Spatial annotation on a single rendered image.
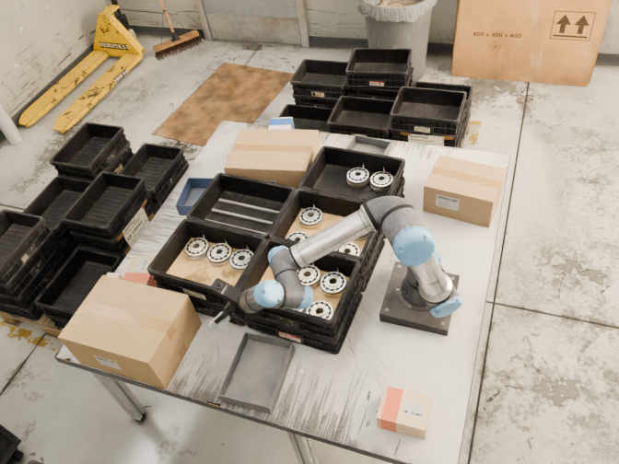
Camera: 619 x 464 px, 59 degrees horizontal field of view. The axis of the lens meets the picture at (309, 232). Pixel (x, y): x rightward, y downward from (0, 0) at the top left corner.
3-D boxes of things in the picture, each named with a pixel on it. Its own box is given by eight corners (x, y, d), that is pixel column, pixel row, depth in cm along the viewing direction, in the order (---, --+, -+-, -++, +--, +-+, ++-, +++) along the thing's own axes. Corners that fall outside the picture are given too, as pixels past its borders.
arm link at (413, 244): (449, 278, 203) (410, 197, 161) (468, 310, 194) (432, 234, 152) (420, 293, 205) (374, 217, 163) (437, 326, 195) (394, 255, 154)
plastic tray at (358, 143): (372, 183, 267) (372, 175, 263) (334, 175, 274) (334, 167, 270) (391, 148, 282) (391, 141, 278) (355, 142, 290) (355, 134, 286)
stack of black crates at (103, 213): (129, 223, 351) (101, 170, 318) (169, 231, 341) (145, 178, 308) (94, 271, 326) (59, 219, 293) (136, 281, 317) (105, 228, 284)
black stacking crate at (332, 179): (405, 179, 250) (405, 159, 242) (386, 225, 233) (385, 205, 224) (325, 164, 264) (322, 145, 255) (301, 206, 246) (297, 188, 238)
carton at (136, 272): (138, 265, 249) (133, 255, 244) (163, 266, 247) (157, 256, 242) (126, 295, 239) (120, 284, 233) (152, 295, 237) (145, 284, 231)
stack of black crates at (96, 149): (112, 173, 387) (86, 121, 354) (148, 179, 378) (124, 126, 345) (79, 213, 363) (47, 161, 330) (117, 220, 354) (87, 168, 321)
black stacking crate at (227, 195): (300, 207, 246) (297, 189, 238) (272, 255, 229) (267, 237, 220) (224, 191, 260) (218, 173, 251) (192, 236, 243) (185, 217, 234)
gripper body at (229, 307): (239, 327, 179) (255, 320, 169) (218, 310, 177) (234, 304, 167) (251, 308, 183) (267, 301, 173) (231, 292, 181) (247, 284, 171)
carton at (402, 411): (431, 406, 188) (432, 396, 183) (425, 439, 181) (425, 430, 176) (385, 395, 193) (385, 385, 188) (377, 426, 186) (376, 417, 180)
